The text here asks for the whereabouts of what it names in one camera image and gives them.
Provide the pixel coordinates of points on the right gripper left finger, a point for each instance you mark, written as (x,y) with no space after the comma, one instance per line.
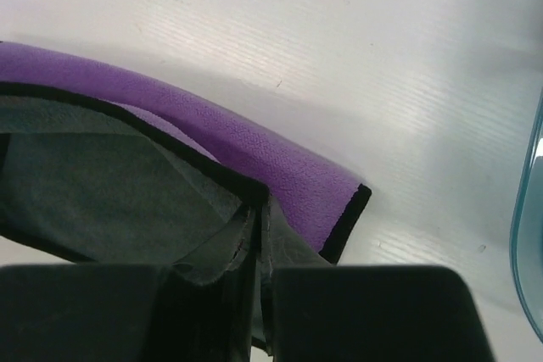
(197,309)

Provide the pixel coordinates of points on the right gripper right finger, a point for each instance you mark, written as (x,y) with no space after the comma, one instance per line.
(314,311)

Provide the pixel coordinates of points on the purple microfiber towel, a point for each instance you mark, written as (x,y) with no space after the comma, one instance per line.
(99,163)

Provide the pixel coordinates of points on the teal translucent plastic tray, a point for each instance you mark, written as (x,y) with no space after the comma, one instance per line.
(526,231)

